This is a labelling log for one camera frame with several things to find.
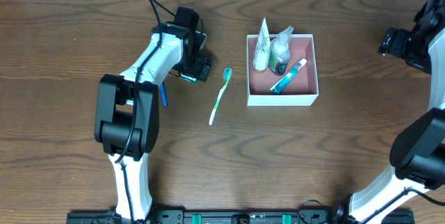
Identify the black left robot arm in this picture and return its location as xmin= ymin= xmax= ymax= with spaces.
xmin=95 ymin=22 xmax=209 ymax=223

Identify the blue disposable razor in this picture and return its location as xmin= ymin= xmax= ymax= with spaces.
xmin=160 ymin=83 xmax=168 ymax=107

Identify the green Colgate toothpaste tube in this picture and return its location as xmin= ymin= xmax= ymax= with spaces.
xmin=270 ymin=58 xmax=307 ymax=95

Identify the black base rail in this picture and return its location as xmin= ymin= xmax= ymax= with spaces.
xmin=66 ymin=209 xmax=416 ymax=224

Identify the green white soap packet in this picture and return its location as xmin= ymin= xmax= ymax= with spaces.
xmin=179 ymin=73 xmax=197 ymax=84

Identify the white shampoo tube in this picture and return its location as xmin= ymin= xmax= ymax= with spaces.
xmin=252 ymin=19 xmax=270 ymax=72

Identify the green white toothbrush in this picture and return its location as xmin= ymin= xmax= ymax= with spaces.
xmin=209 ymin=67 xmax=233 ymax=126

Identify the white box pink interior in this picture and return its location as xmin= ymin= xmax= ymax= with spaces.
xmin=246 ymin=34 xmax=319 ymax=106

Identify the clear mouthwash bottle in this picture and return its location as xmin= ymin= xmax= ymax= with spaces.
xmin=268 ymin=26 xmax=294 ymax=76

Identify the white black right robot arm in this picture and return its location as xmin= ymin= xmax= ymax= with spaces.
xmin=330 ymin=0 xmax=444 ymax=223

